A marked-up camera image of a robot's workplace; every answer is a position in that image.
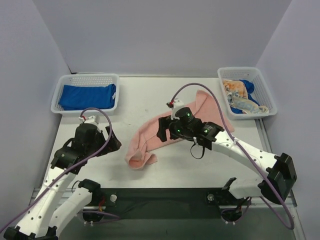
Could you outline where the blue towel in right basket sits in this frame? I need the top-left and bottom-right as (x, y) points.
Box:
(230, 79), (260, 114)

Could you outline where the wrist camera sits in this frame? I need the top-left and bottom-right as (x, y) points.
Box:
(166, 98), (185, 120)
(78, 115), (100, 126)

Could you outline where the orange patterned towel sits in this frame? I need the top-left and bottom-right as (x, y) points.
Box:
(222, 79), (269, 114)

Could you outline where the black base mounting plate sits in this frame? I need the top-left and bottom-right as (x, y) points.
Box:
(74, 187), (246, 221)

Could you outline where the aluminium frame rail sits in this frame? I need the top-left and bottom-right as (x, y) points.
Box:
(24, 186), (306, 240)

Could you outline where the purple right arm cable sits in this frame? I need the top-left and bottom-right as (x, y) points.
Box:
(169, 82), (295, 230)

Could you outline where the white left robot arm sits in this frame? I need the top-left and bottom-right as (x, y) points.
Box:
(3, 115), (122, 240)

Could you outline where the white left plastic basket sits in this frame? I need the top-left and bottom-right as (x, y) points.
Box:
(50, 73), (120, 116)

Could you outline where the white right plastic basket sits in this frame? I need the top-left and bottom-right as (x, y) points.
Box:
(217, 67), (278, 120)

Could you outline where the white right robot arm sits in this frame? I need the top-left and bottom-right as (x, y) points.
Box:
(156, 107), (297, 205)

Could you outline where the pink towel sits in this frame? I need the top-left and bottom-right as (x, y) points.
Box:
(125, 90), (223, 170)

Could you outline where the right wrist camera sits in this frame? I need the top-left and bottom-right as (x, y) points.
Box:
(166, 98), (185, 120)

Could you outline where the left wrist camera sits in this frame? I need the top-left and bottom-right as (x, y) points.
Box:
(78, 115), (100, 126)

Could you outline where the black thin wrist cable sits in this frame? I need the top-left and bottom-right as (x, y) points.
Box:
(189, 136), (207, 160)

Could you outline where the white plastic basket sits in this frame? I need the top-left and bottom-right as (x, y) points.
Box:
(50, 73), (120, 116)
(217, 67), (278, 120)

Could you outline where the folded blue towel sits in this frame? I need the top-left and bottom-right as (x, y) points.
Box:
(58, 84), (117, 111)

